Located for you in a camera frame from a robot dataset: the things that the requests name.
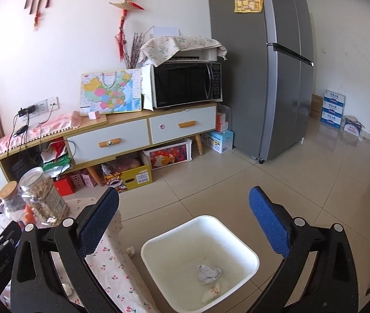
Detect black device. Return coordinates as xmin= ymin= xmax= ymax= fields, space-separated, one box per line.
xmin=10 ymin=152 xmax=43 ymax=180

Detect floral cover cloth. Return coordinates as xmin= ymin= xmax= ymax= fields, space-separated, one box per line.
xmin=139 ymin=36 xmax=228 ymax=67

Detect black charger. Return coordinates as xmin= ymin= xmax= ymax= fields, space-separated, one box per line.
xmin=17 ymin=105 xmax=37 ymax=118

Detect small open blue box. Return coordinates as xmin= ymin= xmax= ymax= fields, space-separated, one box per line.
xmin=344 ymin=116 xmax=365 ymax=136

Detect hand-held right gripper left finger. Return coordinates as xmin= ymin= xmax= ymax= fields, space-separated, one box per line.
xmin=10 ymin=186 xmax=122 ymax=313

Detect grey crumpled tissue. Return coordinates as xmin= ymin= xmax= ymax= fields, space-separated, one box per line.
xmin=197 ymin=264 xmax=222 ymax=282

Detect tangerine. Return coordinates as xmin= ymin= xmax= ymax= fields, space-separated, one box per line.
xmin=23 ymin=205 xmax=35 ymax=225

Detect grey refrigerator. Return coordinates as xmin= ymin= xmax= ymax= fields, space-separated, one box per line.
xmin=206 ymin=0 xmax=315 ymax=164

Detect brown cardboard box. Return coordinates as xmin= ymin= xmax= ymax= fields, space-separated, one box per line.
xmin=310 ymin=94 xmax=324 ymax=118

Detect glass jar with wooden lid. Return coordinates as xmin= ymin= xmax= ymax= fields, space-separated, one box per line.
xmin=0 ymin=181 xmax=32 ymax=229

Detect red picture gift box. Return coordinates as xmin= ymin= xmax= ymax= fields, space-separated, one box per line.
xmin=142 ymin=138 xmax=193 ymax=170

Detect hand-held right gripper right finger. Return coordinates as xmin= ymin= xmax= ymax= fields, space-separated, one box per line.
xmin=245 ymin=186 xmax=360 ymax=313

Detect orange small boxes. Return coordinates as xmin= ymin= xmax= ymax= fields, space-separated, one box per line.
xmin=216 ymin=112 xmax=230 ymax=133

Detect map print bag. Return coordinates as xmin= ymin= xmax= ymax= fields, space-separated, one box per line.
xmin=80 ymin=68 xmax=143 ymax=115

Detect white flat box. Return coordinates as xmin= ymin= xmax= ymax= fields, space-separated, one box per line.
xmin=149 ymin=26 xmax=180 ymax=38

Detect green bag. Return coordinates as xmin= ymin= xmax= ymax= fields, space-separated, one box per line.
xmin=41 ymin=155 xmax=74 ymax=171

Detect black cable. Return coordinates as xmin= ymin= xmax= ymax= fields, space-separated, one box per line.
xmin=40 ymin=117 xmax=77 ymax=178
xmin=10 ymin=112 xmax=32 ymax=153

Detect blue and white water carton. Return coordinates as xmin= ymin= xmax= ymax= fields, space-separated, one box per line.
xmin=322 ymin=104 xmax=345 ymax=120
xmin=321 ymin=115 xmax=342 ymax=128
xmin=323 ymin=89 xmax=347 ymax=107

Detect clear jar of seeds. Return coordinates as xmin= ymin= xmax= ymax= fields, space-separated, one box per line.
xmin=19 ymin=167 xmax=70 ymax=227

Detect pink cloth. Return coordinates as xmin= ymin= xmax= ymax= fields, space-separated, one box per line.
xmin=0 ymin=111 xmax=83 ymax=163

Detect white plastic trash bin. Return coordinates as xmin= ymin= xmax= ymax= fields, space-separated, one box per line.
xmin=141 ymin=215 xmax=260 ymax=313

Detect red patterned box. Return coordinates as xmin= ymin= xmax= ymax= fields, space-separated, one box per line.
xmin=70 ymin=171 xmax=97 ymax=189

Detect black microwave oven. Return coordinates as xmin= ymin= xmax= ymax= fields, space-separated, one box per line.
xmin=141 ymin=60 xmax=223 ymax=111

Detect dried branches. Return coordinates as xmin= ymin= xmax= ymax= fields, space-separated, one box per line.
xmin=124 ymin=28 xmax=155 ymax=70

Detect red hanging with straw boat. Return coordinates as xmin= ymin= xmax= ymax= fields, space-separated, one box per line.
xmin=109 ymin=0 xmax=145 ymax=62

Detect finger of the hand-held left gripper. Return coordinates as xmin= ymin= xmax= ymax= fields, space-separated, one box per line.
xmin=0 ymin=221 xmax=22 ymax=255

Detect yellow cardboard box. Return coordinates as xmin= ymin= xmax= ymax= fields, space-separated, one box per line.
xmin=102 ymin=158 xmax=153 ymax=192

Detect white wall outlet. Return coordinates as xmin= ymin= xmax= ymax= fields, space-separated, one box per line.
xmin=25 ymin=97 xmax=60 ymax=118

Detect wooden cabinet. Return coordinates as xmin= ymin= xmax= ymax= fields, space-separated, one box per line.
xmin=0 ymin=102 xmax=219 ymax=199

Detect yellow square cloth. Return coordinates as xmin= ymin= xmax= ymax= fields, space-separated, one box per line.
xmin=234 ymin=0 xmax=264 ymax=13

